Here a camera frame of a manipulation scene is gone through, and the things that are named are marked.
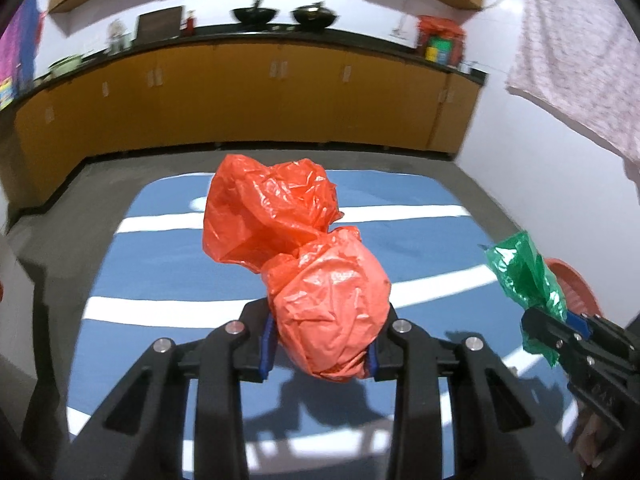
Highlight green plastic bag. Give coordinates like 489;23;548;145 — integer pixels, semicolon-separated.
482;230;569;369

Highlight large red plastic bag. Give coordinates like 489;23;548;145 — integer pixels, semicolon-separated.
203;154;390;382

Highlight lower orange kitchen cabinets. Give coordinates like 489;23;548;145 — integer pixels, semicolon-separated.
1;41;483;208

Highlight red plastic basin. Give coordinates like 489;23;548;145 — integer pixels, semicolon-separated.
544;258;602;316

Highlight blue white striped cloth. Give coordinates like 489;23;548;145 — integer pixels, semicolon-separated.
66;170;577;479

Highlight pink floral hanging cloth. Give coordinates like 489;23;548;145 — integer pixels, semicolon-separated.
506;0;639;166

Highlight red bag with boxes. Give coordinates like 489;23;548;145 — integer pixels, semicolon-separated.
416;15;466;67

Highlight black wok with lid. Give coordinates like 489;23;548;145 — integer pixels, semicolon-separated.
291;1;338;30

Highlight green basin on counter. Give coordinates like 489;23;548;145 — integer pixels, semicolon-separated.
49;54;82;78

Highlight black wok left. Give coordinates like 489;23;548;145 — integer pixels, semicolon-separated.
231;0;279;27

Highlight clear jar on counter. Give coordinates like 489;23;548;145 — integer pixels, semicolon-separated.
107;20;132;55

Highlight red bottle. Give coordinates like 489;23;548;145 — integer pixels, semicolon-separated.
181;11;195;37

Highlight magenta hanging towel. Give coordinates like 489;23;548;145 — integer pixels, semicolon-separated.
0;0;46;108

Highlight dark cutting board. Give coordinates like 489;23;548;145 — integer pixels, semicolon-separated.
136;6;184;44

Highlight wall socket with cord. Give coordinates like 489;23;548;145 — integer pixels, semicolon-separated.
390;0;411;38

